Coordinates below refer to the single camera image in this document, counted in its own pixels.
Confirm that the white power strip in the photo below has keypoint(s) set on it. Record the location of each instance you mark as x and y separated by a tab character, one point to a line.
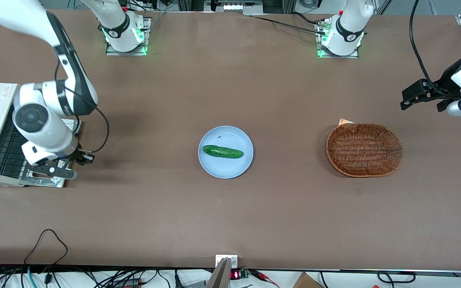
234	6

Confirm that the brown cardboard box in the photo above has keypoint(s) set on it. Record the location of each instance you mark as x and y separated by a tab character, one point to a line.
306	282

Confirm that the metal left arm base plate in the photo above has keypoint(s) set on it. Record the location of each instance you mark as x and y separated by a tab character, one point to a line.
318	40

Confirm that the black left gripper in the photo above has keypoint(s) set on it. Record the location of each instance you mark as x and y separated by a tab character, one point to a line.
446	84

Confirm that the red clip test leads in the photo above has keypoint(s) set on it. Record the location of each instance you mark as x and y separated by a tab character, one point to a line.
264	276

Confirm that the brown wicker basket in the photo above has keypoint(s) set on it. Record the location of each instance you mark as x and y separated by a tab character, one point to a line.
364	150

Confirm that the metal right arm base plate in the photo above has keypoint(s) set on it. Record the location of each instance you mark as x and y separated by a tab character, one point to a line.
147	28

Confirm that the light blue round plate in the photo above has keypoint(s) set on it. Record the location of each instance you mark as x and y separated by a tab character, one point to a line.
226	168

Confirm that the red white warning sticker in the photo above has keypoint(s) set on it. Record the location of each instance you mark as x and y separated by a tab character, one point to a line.
6	91

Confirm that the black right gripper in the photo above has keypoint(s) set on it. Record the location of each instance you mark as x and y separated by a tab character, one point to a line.
77	154

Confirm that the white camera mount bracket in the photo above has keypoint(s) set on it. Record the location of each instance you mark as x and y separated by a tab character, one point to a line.
234	262

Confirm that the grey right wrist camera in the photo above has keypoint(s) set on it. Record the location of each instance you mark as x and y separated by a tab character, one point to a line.
54	172

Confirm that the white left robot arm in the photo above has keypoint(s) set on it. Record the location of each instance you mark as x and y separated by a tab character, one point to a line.
348	24

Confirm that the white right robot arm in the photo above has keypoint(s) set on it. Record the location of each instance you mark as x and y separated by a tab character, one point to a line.
48	134

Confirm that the small orange paper piece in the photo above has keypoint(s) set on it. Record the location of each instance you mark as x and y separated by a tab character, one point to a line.
344	121

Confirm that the grey camera mount bar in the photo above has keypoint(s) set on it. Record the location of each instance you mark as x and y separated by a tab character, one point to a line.
219	278

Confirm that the oven door with glass window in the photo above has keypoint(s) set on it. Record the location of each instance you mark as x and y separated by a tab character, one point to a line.
50	183

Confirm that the green cucumber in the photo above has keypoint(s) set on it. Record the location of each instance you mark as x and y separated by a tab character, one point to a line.
222	152

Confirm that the red digit display module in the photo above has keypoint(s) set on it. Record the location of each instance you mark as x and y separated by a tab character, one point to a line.
235	274

